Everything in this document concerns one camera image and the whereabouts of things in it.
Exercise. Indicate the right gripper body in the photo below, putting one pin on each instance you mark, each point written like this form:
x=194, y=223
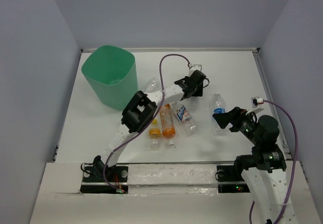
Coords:
x=243, y=123

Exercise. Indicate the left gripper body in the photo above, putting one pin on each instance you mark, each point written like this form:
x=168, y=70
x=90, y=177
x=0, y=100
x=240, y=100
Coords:
x=184, y=77

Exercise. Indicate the blue label water bottle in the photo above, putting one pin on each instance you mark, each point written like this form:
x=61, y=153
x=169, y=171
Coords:
x=218, y=107

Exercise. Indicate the clear unlabeled bottle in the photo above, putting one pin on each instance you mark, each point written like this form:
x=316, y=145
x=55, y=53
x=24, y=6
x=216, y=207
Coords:
x=196, y=104

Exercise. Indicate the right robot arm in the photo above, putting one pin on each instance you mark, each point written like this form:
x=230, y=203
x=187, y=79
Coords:
x=264, y=170

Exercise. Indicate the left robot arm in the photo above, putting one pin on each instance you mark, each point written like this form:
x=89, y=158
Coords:
x=139, y=113

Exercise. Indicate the green plastic bin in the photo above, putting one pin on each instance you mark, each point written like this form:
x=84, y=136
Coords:
x=111, y=73

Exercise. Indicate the white blue label bottle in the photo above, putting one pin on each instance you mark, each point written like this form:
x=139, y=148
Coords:
x=185, y=118

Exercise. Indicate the clear ribbed bottle upper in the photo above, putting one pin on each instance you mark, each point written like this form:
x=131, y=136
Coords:
x=152, y=85

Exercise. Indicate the orange label bottle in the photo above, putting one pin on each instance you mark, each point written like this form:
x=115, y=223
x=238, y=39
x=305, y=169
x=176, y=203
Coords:
x=167, y=124

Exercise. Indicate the small yellow cap bottle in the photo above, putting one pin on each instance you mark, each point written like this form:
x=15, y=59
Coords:
x=154, y=134

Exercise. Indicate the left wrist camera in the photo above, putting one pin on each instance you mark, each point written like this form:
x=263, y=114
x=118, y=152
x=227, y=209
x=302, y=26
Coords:
x=195, y=67

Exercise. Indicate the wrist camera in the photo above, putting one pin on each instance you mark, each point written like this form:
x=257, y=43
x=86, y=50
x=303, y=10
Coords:
x=257, y=102
x=195, y=67

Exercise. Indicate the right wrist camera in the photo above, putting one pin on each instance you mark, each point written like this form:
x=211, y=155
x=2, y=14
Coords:
x=257, y=102

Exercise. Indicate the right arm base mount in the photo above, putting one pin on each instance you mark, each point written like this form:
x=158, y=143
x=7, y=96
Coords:
x=229, y=181

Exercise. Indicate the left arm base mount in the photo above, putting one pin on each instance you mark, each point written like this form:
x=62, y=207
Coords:
x=93, y=182

